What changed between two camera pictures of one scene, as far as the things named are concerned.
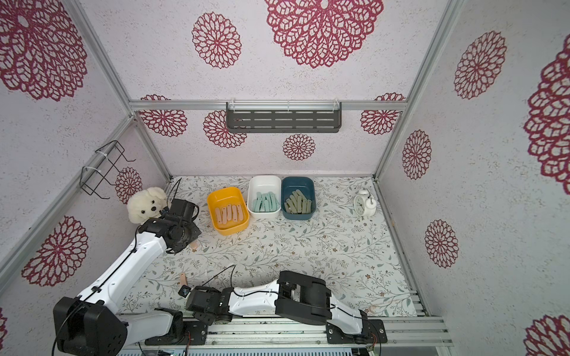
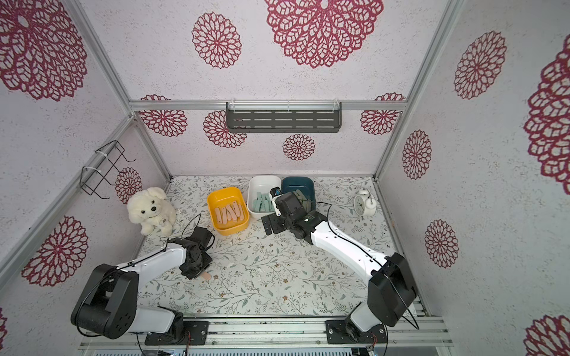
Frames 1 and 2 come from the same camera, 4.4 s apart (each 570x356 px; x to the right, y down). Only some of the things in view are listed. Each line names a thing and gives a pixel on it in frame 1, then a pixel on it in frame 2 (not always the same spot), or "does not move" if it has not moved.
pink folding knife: [218, 215] does not move
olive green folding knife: [301, 197] does not move
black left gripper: [195, 231] to [191, 274]
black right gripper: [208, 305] to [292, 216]
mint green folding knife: [258, 201] does not move
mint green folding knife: [256, 205] does not move
